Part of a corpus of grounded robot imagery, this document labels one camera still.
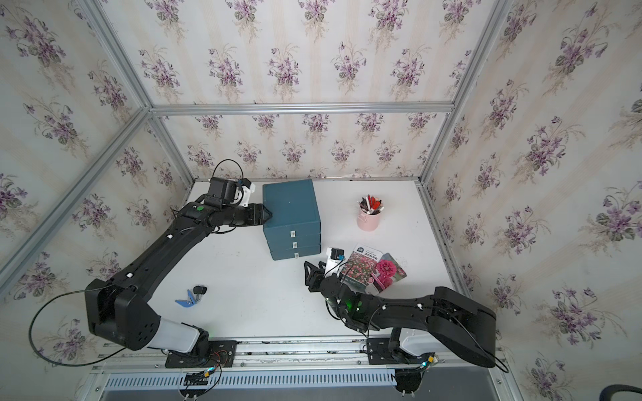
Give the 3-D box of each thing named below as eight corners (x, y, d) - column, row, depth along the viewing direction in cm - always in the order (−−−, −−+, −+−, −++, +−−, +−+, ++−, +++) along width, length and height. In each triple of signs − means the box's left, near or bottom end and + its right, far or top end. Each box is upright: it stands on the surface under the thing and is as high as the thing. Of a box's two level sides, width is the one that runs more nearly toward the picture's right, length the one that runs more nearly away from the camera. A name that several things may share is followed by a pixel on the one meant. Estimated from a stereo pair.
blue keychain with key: (178, 303, 85) (174, 300, 83) (202, 283, 90) (199, 280, 88) (185, 312, 83) (182, 309, 81) (209, 291, 88) (207, 288, 86)
